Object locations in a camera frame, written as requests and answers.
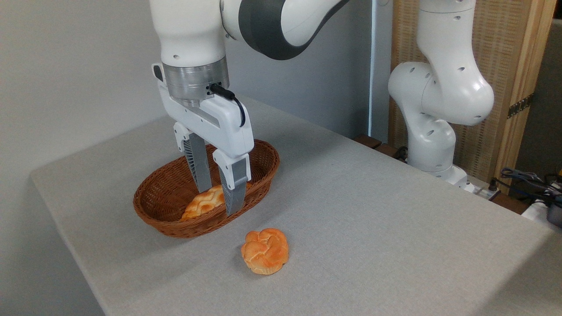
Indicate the wooden woven folding screen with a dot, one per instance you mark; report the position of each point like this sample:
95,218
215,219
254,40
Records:
505,48

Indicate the round knotted bread roll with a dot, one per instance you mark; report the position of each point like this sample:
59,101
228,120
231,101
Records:
265,252

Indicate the brown wicker basket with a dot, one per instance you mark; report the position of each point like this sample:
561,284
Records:
206,226

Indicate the black plug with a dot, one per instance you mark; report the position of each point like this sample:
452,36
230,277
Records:
493,184

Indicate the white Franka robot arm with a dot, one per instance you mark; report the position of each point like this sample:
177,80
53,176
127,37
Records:
189,30

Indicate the long braided bread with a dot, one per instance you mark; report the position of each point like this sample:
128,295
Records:
203,204

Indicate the brass screen hinge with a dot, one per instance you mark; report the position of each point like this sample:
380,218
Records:
520,105

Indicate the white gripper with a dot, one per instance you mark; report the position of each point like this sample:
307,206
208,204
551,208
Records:
228,125

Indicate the white box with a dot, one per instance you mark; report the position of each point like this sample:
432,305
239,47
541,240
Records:
533,213

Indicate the white power strip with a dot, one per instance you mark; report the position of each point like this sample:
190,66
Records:
480,191

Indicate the white vertical pole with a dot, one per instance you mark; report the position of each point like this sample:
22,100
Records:
373,66

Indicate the dark grey device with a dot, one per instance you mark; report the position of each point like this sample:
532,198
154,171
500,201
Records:
555,215

